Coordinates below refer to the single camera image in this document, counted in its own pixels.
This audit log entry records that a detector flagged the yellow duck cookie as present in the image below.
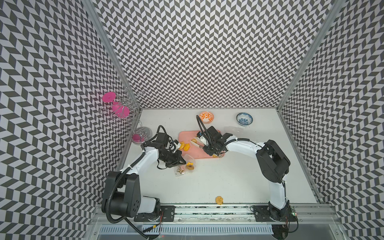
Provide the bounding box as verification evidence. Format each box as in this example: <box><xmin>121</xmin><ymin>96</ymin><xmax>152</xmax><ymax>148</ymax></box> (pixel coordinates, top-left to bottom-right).
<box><xmin>179</xmin><ymin>142</ymin><xmax>186</xmax><ymax>150</ymax></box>
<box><xmin>183</xmin><ymin>144</ymin><xmax>190</xmax><ymax>151</ymax></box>

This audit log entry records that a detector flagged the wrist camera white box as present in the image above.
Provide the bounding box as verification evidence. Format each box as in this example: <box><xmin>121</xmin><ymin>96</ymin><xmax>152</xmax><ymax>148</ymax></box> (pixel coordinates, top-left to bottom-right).
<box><xmin>168</xmin><ymin>140</ymin><xmax>181</xmax><ymax>152</ymax></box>
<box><xmin>196</xmin><ymin>132</ymin><xmax>208</xmax><ymax>146</ymax></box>

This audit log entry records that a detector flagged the orange patterned small bowl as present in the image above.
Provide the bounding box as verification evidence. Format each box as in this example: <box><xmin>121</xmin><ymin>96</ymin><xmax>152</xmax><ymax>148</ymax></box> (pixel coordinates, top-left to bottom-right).
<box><xmin>199</xmin><ymin>111</ymin><xmax>214</xmax><ymax>124</ymax></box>

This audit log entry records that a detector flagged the wire rack with pink discs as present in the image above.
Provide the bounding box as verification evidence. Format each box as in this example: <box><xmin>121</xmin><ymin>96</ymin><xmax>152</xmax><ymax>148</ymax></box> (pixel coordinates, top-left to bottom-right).
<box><xmin>99</xmin><ymin>87</ymin><xmax>142</xmax><ymax>121</ymax></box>

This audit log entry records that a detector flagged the pink plastic tray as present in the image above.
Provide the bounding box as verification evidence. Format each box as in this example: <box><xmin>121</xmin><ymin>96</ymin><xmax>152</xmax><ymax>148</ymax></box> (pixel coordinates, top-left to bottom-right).
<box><xmin>178</xmin><ymin>131</ymin><xmax>218</xmax><ymax>159</ymax></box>

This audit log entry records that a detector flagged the yellow duck cookie left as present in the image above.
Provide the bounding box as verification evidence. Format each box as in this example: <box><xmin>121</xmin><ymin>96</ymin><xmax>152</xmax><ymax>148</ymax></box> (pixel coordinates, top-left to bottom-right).
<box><xmin>179</xmin><ymin>142</ymin><xmax>186</xmax><ymax>150</ymax></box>

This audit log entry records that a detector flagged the blue patterned small bowl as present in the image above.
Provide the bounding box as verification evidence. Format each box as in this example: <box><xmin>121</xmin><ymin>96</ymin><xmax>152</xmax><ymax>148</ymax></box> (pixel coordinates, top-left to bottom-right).
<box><xmin>236</xmin><ymin>113</ymin><xmax>254</xmax><ymax>127</ymax></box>

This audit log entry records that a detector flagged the yellow duck cookie right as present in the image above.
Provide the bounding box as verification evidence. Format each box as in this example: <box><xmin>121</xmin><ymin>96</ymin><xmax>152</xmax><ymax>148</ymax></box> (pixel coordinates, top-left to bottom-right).
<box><xmin>183</xmin><ymin>144</ymin><xmax>190</xmax><ymax>151</ymax></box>

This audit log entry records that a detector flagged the round cracker cookie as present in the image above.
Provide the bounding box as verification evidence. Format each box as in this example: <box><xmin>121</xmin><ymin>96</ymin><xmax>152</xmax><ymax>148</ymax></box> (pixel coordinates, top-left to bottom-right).
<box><xmin>215</xmin><ymin>196</ymin><xmax>224</xmax><ymax>205</ymax></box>

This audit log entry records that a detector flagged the round glass dish pink item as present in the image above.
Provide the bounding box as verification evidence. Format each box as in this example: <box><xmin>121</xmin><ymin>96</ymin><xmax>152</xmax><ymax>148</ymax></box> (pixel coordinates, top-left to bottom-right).
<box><xmin>132</xmin><ymin>127</ymin><xmax>153</xmax><ymax>145</ymax></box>

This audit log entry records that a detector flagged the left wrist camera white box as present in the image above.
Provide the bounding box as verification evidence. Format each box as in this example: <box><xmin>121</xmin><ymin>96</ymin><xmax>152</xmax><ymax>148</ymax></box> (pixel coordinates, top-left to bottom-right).
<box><xmin>168</xmin><ymin>140</ymin><xmax>181</xmax><ymax>152</ymax></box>

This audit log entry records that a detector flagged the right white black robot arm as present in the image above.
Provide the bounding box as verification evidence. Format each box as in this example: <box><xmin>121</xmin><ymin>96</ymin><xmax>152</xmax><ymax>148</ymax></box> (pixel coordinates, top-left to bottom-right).
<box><xmin>196</xmin><ymin>115</ymin><xmax>291</xmax><ymax>222</ymax></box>

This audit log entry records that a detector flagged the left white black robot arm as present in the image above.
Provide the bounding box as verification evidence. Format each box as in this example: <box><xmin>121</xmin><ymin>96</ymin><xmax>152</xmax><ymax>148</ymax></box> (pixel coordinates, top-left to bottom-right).
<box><xmin>102</xmin><ymin>125</ymin><xmax>187</xmax><ymax>224</ymax></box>

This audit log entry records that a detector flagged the clear resealable bag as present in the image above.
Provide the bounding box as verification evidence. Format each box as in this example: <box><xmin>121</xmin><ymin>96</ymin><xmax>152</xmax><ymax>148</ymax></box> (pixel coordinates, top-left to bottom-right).
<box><xmin>224</xmin><ymin>126</ymin><xmax>249</xmax><ymax>139</ymax></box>
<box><xmin>175</xmin><ymin>154</ymin><xmax>197</xmax><ymax>177</ymax></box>

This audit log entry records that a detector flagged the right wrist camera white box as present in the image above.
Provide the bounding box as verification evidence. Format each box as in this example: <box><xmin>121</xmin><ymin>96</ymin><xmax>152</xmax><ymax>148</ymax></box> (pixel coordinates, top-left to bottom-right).
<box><xmin>196</xmin><ymin>132</ymin><xmax>208</xmax><ymax>146</ymax></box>

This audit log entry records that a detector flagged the aluminium front rail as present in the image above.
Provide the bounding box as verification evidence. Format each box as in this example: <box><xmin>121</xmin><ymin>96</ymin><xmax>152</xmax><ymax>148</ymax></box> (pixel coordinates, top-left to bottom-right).
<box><xmin>86</xmin><ymin>203</ymin><xmax>341</xmax><ymax>226</ymax></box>

